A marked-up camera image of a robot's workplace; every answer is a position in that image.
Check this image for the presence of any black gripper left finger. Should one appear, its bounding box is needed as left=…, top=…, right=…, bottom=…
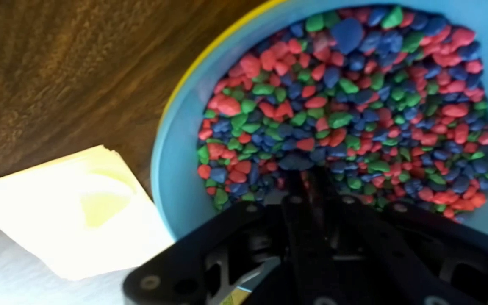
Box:
left=122, top=168, right=319, bottom=305

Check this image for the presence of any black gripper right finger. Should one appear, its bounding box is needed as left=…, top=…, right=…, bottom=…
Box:
left=313, top=168, right=488, bottom=305

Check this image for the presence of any colourful gravel pebbles pile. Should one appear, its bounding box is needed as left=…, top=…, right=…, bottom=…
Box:
left=195, top=6, right=488, bottom=221

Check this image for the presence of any blue bowl yellow outside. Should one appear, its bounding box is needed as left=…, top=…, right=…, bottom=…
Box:
left=149, top=0, right=488, bottom=243

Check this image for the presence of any white paper napkin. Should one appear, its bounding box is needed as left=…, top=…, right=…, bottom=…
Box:
left=0, top=145, right=176, bottom=282

